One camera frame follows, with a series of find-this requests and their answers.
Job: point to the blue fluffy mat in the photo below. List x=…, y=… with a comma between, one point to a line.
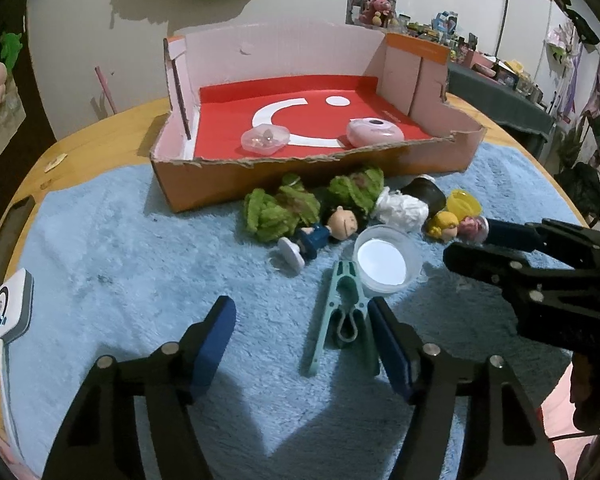
x=130, y=260

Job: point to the boy figurine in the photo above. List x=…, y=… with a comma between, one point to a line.
x=342, y=222

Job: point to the clear round lid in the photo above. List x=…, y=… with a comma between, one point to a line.
x=385, y=260

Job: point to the clear plastic capsule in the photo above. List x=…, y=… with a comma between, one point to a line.
x=265, y=140

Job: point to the white square device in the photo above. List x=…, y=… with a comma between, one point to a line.
x=10, y=305

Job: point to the green plush toy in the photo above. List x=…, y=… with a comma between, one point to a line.
x=11, y=49

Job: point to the light green clothespin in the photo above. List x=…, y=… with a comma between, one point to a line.
x=320, y=332

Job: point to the black cylindrical cap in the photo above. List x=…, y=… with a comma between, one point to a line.
x=427, y=192

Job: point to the small white tag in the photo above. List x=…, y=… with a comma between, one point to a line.
x=54, y=164

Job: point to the black backpack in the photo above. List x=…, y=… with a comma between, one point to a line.
x=582, y=192

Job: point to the row of small toys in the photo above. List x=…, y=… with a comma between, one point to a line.
x=480, y=50

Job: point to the beige paper card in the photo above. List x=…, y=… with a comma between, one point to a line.
x=5, y=125

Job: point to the pink stick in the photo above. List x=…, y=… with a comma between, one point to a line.
x=106, y=91

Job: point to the dark cloth covered table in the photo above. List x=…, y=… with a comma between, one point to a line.
x=495, y=105

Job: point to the small blonde figurine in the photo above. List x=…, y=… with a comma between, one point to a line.
x=442, y=225

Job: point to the pink round case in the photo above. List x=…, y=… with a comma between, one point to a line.
x=375, y=133

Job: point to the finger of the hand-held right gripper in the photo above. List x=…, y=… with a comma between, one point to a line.
x=507, y=234
x=475, y=257

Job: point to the green yarn pompom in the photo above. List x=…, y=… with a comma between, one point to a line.
x=355, y=187
x=275, y=212

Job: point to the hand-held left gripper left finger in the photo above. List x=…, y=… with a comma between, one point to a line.
x=214, y=342

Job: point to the yellow plastic capsule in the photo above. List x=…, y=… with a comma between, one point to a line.
x=465, y=203

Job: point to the white cabinet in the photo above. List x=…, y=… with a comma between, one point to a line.
x=527, y=25

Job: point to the pink plush toy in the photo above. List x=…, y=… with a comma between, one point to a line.
x=377, y=7

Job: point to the cardboard box with red bottom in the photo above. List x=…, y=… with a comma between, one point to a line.
x=305, y=95

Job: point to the white crumpled wad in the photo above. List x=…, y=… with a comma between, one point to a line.
x=400, y=210

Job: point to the small pink toy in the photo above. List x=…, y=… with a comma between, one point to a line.
x=472, y=229

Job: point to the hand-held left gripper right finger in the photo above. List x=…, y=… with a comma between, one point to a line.
x=390, y=350

